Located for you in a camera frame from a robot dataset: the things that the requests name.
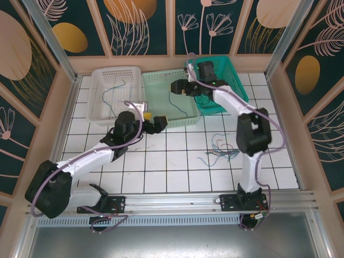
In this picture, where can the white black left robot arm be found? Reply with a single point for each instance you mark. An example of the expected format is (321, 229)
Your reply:
(86, 158)

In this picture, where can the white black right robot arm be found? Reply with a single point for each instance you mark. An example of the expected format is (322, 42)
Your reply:
(248, 172)

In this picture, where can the light green plastic basket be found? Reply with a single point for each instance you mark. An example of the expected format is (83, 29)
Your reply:
(161, 94)

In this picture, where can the white perforated plastic basket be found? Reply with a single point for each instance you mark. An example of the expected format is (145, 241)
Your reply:
(118, 99)

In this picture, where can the teal perforated plastic basket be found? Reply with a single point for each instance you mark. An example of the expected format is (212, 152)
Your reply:
(233, 80)

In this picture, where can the grey metal sheet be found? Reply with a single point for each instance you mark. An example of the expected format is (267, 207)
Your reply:
(172, 242)

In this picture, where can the yellow power connector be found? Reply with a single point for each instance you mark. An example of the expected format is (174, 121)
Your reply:
(258, 215)

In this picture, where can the aluminium side rail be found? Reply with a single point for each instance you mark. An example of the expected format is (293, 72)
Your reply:
(285, 121)
(67, 107)

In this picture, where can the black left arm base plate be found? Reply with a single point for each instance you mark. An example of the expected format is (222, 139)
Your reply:
(118, 201)

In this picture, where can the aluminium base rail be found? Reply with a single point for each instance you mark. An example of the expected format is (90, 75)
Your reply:
(172, 201)

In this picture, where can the aluminium frame post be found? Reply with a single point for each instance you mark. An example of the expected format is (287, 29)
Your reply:
(51, 40)
(285, 40)

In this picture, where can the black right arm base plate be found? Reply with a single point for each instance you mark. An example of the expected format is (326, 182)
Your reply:
(228, 203)

